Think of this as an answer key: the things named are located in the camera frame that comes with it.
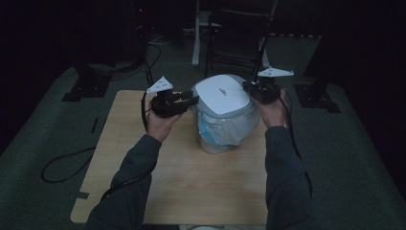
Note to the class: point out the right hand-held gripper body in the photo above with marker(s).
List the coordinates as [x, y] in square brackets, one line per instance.
[268, 89]

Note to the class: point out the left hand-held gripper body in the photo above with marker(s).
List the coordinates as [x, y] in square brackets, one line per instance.
[166, 102]

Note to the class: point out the white trash can grey rim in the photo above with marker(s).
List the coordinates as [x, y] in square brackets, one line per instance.
[223, 92]

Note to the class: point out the person's left hand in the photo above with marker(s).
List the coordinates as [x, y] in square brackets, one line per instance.
[162, 126]

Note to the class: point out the person's right hand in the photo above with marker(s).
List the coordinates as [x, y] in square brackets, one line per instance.
[273, 113]

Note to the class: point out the white plastic trash bag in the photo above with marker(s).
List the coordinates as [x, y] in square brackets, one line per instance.
[230, 127]

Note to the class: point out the black stand base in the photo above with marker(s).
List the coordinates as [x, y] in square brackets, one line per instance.
[316, 97]
[86, 84]

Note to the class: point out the black folding chair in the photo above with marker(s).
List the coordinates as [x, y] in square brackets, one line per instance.
[237, 35]

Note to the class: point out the black strip of tape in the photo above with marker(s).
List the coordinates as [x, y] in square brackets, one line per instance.
[94, 125]

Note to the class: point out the dark equipment rack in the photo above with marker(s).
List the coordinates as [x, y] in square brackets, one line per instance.
[138, 28]

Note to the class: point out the grey tape piece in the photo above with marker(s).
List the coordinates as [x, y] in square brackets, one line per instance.
[79, 195]

